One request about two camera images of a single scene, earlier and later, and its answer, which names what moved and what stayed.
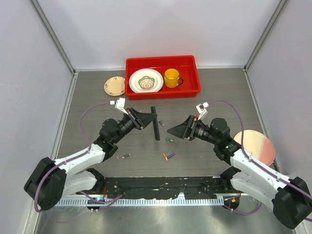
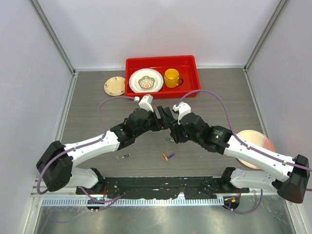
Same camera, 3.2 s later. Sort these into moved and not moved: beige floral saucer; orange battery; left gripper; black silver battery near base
Moved: left gripper
Not moved: black silver battery near base; orange battery; beige floral saucer
